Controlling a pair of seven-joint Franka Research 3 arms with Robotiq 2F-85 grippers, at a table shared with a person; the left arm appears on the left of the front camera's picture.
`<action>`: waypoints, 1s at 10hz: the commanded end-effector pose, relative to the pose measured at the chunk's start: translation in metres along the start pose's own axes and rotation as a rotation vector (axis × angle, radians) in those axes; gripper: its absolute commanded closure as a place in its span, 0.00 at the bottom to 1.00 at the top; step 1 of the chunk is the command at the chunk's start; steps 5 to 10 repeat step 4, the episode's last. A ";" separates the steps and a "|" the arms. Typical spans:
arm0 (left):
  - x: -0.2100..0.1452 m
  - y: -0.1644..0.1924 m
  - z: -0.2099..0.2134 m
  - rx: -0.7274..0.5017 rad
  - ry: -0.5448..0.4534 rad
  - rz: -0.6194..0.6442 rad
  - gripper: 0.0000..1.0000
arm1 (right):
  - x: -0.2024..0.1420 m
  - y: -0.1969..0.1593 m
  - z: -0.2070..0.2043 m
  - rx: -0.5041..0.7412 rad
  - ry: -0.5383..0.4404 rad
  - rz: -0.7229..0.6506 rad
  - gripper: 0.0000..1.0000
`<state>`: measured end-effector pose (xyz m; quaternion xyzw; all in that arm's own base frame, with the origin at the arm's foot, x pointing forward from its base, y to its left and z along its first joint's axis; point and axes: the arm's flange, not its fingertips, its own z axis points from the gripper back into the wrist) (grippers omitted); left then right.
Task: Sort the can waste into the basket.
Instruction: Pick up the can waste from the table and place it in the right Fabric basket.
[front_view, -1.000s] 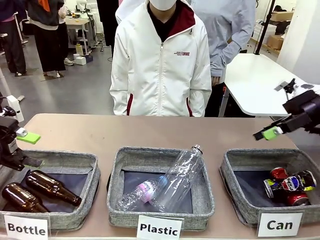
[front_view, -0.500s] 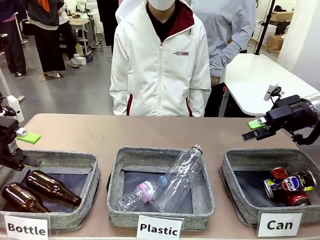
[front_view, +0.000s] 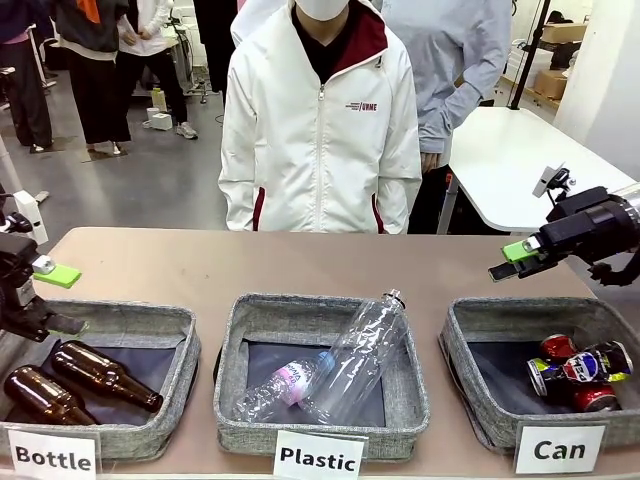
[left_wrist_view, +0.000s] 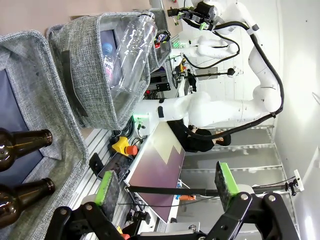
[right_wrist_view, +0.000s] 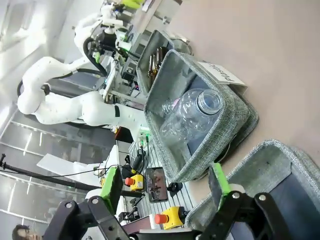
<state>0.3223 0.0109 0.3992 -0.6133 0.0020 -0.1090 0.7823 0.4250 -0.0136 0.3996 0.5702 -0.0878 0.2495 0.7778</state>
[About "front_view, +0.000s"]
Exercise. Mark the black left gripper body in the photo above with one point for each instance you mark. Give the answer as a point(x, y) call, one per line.
point(15, 265)

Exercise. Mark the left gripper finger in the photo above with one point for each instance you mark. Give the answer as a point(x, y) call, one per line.
point(65, 326)
point(57, 275)

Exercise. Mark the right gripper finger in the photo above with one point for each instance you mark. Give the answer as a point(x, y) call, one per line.
point(520, 251)
point(510, 272)

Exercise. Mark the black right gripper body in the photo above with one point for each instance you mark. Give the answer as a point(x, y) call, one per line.
point(590, 222)

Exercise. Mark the brown glass bottle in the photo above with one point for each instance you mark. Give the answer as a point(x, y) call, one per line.
point(42, 395)
point(105, 372)

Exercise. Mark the crushed black Pepsi can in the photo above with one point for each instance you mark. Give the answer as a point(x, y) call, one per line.
point(585, 367)

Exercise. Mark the crushed red can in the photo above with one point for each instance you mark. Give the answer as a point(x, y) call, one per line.
point(595, 398)

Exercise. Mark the large clear plastic bottle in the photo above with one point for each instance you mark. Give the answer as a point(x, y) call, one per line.
point(365, 350)

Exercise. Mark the small pink-label plastic bottle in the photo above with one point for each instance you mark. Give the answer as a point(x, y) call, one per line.
point(285, 382)

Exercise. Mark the person's right forearm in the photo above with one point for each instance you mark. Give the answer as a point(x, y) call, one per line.
point(240, 210)

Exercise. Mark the person's left forearm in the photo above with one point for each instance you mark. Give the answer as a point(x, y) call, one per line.
point(400, 210)

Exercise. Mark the grey fabric basket for cans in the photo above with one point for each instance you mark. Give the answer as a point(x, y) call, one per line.
point(465, 380)

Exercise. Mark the grey fabric basket for bottles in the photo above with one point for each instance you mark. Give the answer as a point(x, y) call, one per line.
point(165, 420)

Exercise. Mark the white Can label card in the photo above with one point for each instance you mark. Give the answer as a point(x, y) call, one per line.
point(560, 449)

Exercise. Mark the grey fabric basket for plastic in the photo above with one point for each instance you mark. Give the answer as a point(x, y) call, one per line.
point(320, 435)

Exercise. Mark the bystander hand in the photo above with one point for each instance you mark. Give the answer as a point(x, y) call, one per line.
point(430, 162)

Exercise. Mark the white metal stand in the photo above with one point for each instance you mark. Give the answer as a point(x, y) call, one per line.
point(30, 215)

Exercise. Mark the white round-corner table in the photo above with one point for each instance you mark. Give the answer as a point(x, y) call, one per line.
point(525, 165)

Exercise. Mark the white Bottle label card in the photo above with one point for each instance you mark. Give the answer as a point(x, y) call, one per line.
point(52, 455)

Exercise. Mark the cardboard box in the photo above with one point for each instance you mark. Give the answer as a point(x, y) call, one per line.
point(565, 32)
point(552, 84)

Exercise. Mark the black stand pole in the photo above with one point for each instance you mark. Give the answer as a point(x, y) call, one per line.
point(525, 60)

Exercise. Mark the white box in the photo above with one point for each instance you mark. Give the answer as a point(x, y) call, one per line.
point(161, 120)

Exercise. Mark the bystander in black trousers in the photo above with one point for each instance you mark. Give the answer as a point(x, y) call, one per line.
point(25, 75)

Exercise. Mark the bystander in grey-blue shirt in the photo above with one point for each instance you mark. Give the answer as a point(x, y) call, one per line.
point(460, 60)

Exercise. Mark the green bottle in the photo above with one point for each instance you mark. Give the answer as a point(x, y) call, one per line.
point(159, 99)

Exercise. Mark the bystander in dark jacket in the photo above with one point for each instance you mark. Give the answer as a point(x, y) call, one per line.
point(95, 70)

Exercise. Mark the person in white jacket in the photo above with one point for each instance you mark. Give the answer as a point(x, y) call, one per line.
point(320, 140)

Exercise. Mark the bystander in white top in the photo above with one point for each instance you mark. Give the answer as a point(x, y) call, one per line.
point(150, 45)

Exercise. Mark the white Plastic label card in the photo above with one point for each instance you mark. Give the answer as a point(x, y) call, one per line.
point(320, 454)

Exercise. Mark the white face mask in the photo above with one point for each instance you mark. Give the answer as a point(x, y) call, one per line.
point(321, 7)

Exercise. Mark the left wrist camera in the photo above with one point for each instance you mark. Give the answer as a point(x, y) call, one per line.
point(15, 222)

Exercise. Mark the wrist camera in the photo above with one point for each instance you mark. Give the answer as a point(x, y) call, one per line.
point(552, 177)
point(15, 222)

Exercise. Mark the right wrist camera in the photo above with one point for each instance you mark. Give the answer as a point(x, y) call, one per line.
point(552, 177)

